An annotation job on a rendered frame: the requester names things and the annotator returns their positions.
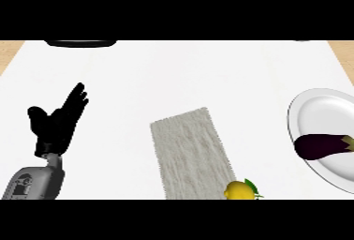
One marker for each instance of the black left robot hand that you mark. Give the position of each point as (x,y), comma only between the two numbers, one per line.
(55,128)

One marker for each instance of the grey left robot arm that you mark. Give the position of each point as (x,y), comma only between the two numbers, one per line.
(38,181)

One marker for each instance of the grey woven placemat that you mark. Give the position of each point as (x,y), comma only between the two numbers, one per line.
(194,153)

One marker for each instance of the dark purple eggplant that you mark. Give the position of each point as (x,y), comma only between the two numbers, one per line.
(321,146)

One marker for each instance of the white plate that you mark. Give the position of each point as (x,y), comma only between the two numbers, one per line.
(328,115)

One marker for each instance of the black round object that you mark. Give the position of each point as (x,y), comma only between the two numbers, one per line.
(80,43)

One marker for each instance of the yellow lemon with leaf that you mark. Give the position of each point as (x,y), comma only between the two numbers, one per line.
(240,190)

